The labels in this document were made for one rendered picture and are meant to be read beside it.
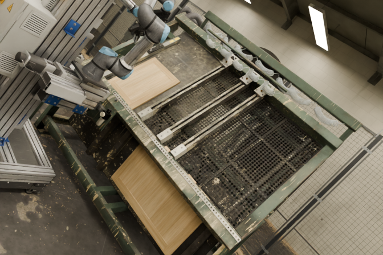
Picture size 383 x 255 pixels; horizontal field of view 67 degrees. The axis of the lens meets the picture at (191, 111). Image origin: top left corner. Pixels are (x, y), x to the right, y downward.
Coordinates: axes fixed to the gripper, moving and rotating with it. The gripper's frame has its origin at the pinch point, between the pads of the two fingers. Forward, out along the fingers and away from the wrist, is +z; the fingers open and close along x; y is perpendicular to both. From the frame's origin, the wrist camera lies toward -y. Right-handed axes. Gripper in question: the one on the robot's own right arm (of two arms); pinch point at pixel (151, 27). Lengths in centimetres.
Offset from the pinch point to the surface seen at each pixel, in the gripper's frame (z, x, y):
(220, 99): 19, -48, 71
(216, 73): 17, -14, 77
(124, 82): 66, -3, 2
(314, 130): -17, -98, 130
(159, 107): 48, -44, 24
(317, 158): -9, -122, 125
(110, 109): 69, -36, -14
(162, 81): 48, -9, 33
